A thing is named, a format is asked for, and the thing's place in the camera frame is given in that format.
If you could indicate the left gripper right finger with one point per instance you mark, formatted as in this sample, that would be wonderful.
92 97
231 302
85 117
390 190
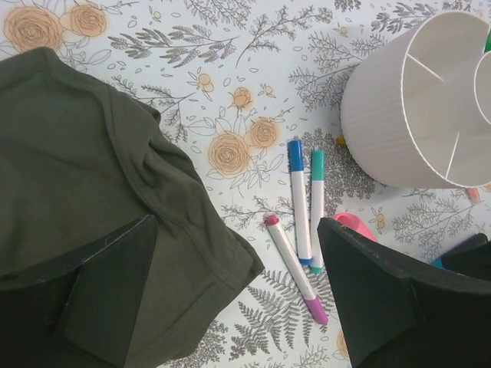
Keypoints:
397 311

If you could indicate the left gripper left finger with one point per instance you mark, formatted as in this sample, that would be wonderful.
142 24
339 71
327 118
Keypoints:
78 309

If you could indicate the blue black highlighter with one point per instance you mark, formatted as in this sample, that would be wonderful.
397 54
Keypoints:
472 243

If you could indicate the orange pink pen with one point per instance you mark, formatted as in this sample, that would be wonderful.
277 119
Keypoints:
474 196

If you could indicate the pink capped marker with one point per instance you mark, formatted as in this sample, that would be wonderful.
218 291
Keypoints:
290 258

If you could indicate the pink lid pencil jar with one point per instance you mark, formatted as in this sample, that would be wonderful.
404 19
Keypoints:
354 223

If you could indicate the dark green cloth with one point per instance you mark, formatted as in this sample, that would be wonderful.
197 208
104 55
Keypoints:
79 159

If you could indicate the teal capped marker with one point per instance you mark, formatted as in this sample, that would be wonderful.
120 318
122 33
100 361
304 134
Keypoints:
317 208

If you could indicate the blue capped marker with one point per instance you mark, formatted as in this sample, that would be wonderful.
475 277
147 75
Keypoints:
300 209

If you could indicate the white round organizer container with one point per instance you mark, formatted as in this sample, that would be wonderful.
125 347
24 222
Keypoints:
416 113

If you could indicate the floral table mat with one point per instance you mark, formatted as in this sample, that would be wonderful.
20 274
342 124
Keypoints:
234 81

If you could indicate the green highlighter in organizer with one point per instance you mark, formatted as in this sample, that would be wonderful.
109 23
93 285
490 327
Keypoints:
487 47

